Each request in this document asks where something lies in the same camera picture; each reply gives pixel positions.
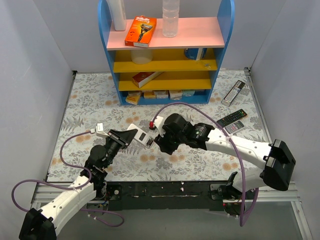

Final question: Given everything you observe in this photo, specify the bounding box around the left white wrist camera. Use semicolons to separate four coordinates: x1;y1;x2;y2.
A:
90;122;109;139

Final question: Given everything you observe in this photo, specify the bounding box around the purple cable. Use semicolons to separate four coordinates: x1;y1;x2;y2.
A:
152;101;260;227
11;131;125;228

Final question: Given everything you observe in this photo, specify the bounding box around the yellow sponge pack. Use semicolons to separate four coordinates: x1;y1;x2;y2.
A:
125;90;142;105

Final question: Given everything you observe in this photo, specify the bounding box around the white sponge pack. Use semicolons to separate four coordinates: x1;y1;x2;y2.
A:
153;90;169;99

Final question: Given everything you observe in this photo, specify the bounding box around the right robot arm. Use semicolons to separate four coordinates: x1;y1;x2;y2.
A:
150;113;296;199

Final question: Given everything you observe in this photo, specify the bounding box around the red and silver long box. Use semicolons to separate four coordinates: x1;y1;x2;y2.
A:
132;71;163;88

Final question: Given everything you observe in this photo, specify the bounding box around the green sponge pack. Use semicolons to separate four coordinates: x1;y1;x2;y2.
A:
182;89;195;97

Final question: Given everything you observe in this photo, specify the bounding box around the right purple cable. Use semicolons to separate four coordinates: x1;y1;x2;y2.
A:
152;101;260;227

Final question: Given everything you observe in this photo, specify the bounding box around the blue and yellow shelf unit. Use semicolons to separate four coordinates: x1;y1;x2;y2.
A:
97;0;235;105

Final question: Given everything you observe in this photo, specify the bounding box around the metal corner rail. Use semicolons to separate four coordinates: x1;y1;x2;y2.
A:
243;67;252;83

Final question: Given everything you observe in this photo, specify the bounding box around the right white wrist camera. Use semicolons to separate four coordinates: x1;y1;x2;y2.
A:
149;116;165;137

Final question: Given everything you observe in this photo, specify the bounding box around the white bottle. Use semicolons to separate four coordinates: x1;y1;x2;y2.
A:
109;0;127;31

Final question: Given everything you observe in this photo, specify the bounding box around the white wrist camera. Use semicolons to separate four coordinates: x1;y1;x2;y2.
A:
90;122;109;139
149;116;165;137

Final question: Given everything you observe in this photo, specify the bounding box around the orange razor box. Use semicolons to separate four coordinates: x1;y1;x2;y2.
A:
124;15;157;48

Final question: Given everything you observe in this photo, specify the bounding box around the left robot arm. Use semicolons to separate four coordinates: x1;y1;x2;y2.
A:
18;129;138;240

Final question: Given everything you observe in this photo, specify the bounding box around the clear plastic bottle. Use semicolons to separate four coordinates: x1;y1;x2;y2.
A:
162;0;180;38

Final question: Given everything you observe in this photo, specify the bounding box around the white remote control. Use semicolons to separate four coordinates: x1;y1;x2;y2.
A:
127;123;154;149

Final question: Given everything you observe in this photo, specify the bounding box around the black TV remote control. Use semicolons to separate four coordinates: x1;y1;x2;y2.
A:
216;109;248;128

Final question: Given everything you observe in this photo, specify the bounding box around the white translucent cup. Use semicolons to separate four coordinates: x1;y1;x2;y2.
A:
130;49;153;65

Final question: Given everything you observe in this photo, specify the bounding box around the black base bar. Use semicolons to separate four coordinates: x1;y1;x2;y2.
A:
86;180;256;211

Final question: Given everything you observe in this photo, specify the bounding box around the cream sponge pack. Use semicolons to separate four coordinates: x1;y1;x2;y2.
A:
168;90;183;101

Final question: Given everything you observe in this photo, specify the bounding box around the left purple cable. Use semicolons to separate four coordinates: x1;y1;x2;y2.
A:
11;131;125;228

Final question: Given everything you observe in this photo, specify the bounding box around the white grey AC remote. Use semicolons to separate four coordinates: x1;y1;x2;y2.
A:
224;120;245;135

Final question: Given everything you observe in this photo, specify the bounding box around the black silver toothpaste box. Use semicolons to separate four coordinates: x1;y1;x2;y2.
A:
221;80;246;107

